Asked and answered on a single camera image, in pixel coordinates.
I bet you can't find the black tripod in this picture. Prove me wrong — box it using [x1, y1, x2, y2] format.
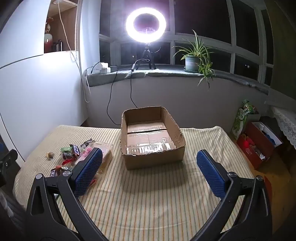
[136, 43, 156, 70]

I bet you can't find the red vase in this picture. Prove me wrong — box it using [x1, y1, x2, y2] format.
[44, 17, 55, 52]

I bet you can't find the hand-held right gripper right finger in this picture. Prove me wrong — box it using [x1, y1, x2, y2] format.
[192, 149, 273, 241]

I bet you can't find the sliced bread packet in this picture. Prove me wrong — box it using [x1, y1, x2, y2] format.
[79, 142, 114, 183]

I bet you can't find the ring light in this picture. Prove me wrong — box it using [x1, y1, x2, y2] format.
[125, 7, 167, 43]

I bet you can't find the white power strip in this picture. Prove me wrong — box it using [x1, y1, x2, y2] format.
[92, 61, 111, 75]

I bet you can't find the striped blanket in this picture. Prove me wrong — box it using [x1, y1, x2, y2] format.
[13, 125, 257, 241]

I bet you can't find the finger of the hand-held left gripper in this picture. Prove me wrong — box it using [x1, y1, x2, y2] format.
[0, 149, 18, 183]

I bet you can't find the white lace cloth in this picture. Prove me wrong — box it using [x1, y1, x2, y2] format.
[265, 98, 296, 149]

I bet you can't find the red storage box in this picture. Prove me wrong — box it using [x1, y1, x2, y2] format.
[236, 122, 284, 171]

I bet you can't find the large green packet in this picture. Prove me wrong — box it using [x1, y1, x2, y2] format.
[232, 100, 255, 139]

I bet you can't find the wooden shelf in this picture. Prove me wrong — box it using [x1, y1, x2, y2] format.
[44, 0, 78, 54]

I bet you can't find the white cable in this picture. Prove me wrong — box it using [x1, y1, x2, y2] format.
[54, 0, 92, 103]

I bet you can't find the white window frame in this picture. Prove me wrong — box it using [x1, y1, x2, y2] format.
[99, 0, 275, 84]

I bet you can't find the black power cable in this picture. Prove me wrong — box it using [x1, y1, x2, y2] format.
[107, 71, 122, 126]

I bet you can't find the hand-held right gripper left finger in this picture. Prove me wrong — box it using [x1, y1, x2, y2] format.
[26, 148, 109, 241]

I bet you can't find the black cable with controller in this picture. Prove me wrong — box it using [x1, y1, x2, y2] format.
[129, 59, 148, 109]

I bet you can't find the potted spider plant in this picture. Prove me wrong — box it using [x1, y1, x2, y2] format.
[171, 30, 216, 90]

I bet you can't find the cardboard box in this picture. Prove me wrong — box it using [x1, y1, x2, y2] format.
[121, 106, 186, 170]

